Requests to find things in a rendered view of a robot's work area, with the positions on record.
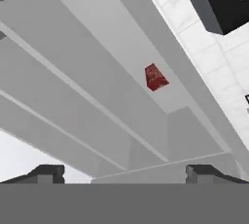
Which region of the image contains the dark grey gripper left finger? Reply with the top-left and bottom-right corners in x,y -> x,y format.
0,164 -> 66,185

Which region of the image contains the small black and white object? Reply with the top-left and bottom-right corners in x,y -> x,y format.
244,93 -> 249,116

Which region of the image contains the light grey cabinet door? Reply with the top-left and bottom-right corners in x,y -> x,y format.
0,0 -> 234,185

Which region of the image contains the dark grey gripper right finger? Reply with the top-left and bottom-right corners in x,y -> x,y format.
185,164 -> 249,185

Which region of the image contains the red food can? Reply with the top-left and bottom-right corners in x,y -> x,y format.
144,62 -> 170,93

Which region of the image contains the light grey wall cabinet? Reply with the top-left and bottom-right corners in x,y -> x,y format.
47,0 -> 249,178

